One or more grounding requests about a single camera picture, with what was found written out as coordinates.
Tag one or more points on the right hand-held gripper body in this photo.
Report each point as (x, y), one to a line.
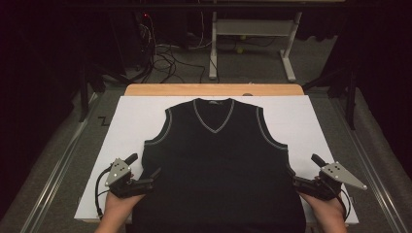
(336, 176)

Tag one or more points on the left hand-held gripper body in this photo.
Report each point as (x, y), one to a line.
(120, 173)

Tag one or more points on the black sleeveless knit vest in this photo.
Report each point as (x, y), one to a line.
(217, 168)

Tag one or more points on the person's left hand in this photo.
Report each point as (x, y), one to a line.
(120, 207)

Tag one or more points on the person's right hand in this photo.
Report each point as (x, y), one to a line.
(324, 210)

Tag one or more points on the white paper sheet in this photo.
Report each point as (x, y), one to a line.
(136, 119)

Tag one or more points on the black metal stand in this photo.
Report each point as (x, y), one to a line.
(85, 87)
(350, 97)

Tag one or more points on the wooden table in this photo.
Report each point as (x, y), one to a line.
(181, 89)

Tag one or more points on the small brown knob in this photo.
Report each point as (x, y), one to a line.
(247, 94)

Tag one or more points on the yellow tennis ball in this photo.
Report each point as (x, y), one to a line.
(239, 50)
(243, 37)

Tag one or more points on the metal floor rail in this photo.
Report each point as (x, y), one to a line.
(60, 165)
(372, 171)

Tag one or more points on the white metal desk frame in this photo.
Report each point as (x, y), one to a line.
(252, 27)

